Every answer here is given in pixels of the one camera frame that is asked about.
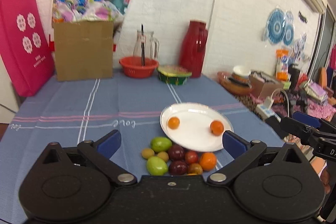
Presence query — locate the large orange front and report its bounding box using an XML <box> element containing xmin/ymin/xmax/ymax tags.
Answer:
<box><xmin>210</xmin><ymin>120</ymin><xmax>225</xmax><ymax>136</ymax></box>

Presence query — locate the large orange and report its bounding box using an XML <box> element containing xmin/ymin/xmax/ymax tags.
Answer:
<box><xmin>199</xmin><ymin>152</ymin><xmax>217</xmax><ymax>172</ymax></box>
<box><xmin>210</xmin><ymin>120</ymin><xmax>225</xmax><ymax>136</ymax></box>

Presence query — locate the brown longan fruit one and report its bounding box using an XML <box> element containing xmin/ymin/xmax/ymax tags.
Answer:
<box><xmin>141</xmin><ymin>148</ymin><xmax>155</xmax><ymax>160</ymax></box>

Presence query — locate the red-yellow small fruit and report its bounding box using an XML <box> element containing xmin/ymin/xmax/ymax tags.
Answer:
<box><xmin>188</xmin><ymin>163</ymin><xmax>203</xmax><ymax>175</ymax></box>

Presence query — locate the red tomato-like fruit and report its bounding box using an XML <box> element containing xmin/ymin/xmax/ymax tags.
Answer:
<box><xmin>185</xmin><ymin>151</ymin><xmax>199</xmax><ymax>165</ymax></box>

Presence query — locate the small green apple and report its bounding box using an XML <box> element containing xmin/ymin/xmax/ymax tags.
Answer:
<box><xmin>146</xmin><ymin>156</ymin><xmax>168</xmax><ymax>176</ymax></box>

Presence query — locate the large green apple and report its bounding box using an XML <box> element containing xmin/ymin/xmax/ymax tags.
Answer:
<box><xmin>150</xmin><ymin>137</ymin><xmax>173</xmax><ymax>153</ymax></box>

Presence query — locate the brown longan fruit two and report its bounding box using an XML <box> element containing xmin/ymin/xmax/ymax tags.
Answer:
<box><xmin>157</xmin><ymin>151</ymin><xmax>169</xmax><ymax>162</ymax></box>

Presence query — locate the dark red plum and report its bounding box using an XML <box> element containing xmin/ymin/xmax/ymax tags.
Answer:
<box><xmin>169</xmin><ymin>160</ymin><xmax>188</xmax><ymax>176</ymax></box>
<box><xmin>167</xmin><ymin>144</ymin><xmax>185</xmax><ymax>161</ymax></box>

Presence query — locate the dark red plum front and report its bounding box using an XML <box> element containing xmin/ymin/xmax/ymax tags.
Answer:
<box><xmin>169</xmin><ymin>160</ymin><xmax>188</xmax><ymax>176</ymax></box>

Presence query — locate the small orange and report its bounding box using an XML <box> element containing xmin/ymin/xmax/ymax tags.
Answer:
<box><xmin>167</xmin><ymin>117</ymin><xmax>180</xmax><ymax>130</ymax></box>

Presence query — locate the pink floral side tablecloth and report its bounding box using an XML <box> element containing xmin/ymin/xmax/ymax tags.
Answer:
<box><xmin>272</xmin><ymin>99</ymin><xmax>335</xmax><ymax>121</ymax></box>

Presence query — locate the white power strip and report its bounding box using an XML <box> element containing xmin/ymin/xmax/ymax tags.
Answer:
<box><xmin>255</xmin><ymin>104</ymin><xmax>281</xmax><ymax>122</ymax></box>

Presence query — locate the blue striped tablecloth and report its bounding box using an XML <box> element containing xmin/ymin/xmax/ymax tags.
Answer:
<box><xmin>1</xmin><ymin>72</ymin><xmax>283</xmax><ymax>223</ymax></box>

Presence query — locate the white porcelain plate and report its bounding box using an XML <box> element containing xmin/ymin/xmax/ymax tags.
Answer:
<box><xmin>160</xmin><ymin>102</ymin><xmax>234</xmax><ymax>152</ymax></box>

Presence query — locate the brown cardboard box right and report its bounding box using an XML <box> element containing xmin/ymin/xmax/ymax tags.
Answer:
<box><xmin>249</xmin><ymin>71</ymin><xmax>284</xmax><ymax>99</ymax></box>

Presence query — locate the orange-brown bowl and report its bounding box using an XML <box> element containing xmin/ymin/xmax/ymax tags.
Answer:
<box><xmin>217</xmin><ymin>71</ymin><xmax>253</xmax><ymax>96</ymax></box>

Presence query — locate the orange snack package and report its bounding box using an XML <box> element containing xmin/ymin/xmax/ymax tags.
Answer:
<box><xmin>276</xmin><ymin>50</ymin><xmax>288</xmax><ymax>81</ymax></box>

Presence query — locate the red plastic basket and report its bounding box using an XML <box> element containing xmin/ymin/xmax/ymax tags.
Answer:
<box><xmin>119</xmin><ymin>56</ymin><xmax>159</xmax><ymax>79</ymax></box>

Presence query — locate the blue paper fan decoration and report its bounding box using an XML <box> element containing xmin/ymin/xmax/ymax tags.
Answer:
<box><xmin>262</xmin><ymin>8</ymin><xmax>294</xmax><ymax>46</ymax></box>

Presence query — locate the green instant noodle bowl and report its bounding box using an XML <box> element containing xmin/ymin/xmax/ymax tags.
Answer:
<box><xmin>157</xmin><ymin>65</ymin><xmax>192</xmax><ymax>85</ymax></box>

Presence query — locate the glass pitcher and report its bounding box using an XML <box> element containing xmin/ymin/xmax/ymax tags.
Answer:
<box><xmin>133</xmin><ymin>30</ymin><xmax>159</xmax><ymax>60</ymax></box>

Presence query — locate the black stick in pitcher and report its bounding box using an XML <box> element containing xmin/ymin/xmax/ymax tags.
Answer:
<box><xmin>141</xmin><ymin>24</ymin><xmax>145</xmax><ymax>67</ymax></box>

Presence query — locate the red thermos jug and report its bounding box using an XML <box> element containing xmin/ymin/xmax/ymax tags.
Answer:
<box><xmin>178</xmin><ymin>20</ymin><xmax>209</xmax><ymax>78</ymax></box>

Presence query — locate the pink tote bag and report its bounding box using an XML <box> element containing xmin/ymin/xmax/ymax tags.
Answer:
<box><xmin>1</xmin><ymin>0</ymin><xmax>55</xmax><ymax>97</ymax></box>

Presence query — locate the floral cloth in box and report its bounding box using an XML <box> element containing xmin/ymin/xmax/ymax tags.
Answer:
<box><xmin>52</xmin><ymin>0</ymin><xmax>124</xmax><ymax>26</ymax></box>

